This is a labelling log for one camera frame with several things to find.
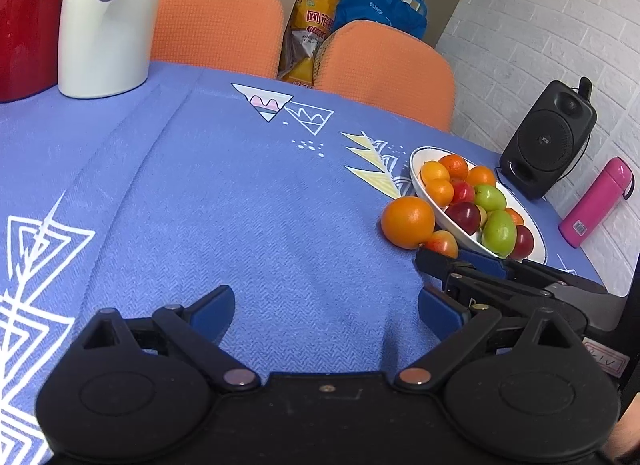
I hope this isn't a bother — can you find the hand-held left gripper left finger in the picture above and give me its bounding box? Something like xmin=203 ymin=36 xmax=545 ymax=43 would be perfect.
xmin=80 ymin=285 xmax=262 ymax=392

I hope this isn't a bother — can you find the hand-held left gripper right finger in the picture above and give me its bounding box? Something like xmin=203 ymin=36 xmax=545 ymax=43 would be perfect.
xmin=394 ymin=286 xmax=585 ymax=392

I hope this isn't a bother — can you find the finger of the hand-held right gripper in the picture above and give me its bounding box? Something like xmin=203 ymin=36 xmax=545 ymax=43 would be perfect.
xmin=415 ymin=246 xmax=571 ymax=291
xmin=442 ymin=272 xmax=551 ymax=318

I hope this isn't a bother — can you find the white plate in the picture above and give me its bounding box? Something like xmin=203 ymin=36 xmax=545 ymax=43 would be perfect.
xmin=410 ymin=146 xmax=548 ymax=266

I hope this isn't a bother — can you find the green apple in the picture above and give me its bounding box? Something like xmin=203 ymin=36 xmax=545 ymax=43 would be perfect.
xmin=473 ymin=184 xmax=507 ymax=212
xmin=481 ymin=210 xmax=517 ymax=254

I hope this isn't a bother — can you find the small red apple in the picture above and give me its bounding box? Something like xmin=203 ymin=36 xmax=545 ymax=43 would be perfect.
xmin=450 ymin=180 xmax=477 ymax=204
xmin=422 ymin=230 xmax=459 ymax=258

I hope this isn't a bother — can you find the dark red plum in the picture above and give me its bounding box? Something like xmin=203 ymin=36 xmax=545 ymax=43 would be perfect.
xmin=511 ymin=225 xmax=536 ymax=260
xmin=445 ymin=201 xmax=482 ymax=236

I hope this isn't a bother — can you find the large orange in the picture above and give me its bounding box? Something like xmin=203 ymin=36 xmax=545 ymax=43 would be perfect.
xmin=381 ymin=196 xmax=437 ymax=250

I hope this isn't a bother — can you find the person's right forearm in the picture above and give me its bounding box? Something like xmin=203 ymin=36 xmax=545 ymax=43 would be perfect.
xmin=612 ymin=395 xmax=640 ymax=453

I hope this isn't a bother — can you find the pink thermos bottle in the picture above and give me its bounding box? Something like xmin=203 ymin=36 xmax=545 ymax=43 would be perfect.
xmin=558 ymin=156 xmax=633 ymax=249

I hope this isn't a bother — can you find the blue printed tablecloth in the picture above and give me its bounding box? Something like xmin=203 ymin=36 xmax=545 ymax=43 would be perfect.
xmin=0 ymin=61 xmax=608 ymax=465

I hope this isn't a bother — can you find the black speaker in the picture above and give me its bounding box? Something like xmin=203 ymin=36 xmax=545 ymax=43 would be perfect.
xmin=500 ymin=80 xmax=598 ymax=200

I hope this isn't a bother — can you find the orange chair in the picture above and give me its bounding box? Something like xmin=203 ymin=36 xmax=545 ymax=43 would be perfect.
xmin=150 ymin=0 xmax=285 ymax=80
xmin=314 ymin=21 xmax=456 ymax=133

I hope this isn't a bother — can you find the blue plastic bag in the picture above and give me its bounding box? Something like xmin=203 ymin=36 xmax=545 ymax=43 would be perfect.
xmin=332 ymin=0 xmax=428 ymax=40

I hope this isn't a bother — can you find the white thermos jug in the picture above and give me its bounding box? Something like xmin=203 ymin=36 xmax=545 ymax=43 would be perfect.
xmin=57 ymin=0 xmax=168 ymax=100

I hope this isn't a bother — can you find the yellow plastic bag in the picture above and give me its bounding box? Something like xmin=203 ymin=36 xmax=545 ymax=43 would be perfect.
xmin=277 ymin=0 xmax=346 ymax=86

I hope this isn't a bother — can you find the red thermos jug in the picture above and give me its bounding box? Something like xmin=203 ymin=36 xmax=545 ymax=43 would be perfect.
xmin=0 ymin=0 xmax=83 ymax=104

